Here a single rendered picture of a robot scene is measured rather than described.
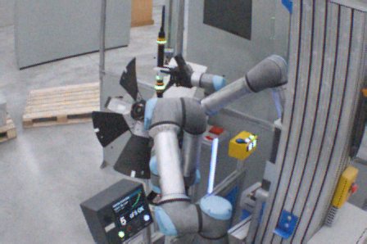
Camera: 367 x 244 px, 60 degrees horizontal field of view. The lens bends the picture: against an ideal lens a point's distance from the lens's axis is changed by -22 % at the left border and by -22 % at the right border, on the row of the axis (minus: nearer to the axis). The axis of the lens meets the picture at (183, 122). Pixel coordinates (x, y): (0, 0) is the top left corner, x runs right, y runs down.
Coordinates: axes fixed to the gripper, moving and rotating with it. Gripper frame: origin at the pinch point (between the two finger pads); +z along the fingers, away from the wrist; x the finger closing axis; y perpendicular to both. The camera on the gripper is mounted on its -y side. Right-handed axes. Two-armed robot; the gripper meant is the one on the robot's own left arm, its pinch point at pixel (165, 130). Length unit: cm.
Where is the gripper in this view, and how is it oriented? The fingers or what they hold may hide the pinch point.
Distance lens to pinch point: 198.8
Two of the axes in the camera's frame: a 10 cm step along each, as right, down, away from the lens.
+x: 0.7, 9.0, 4.4
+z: 0.0, -4.4, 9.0
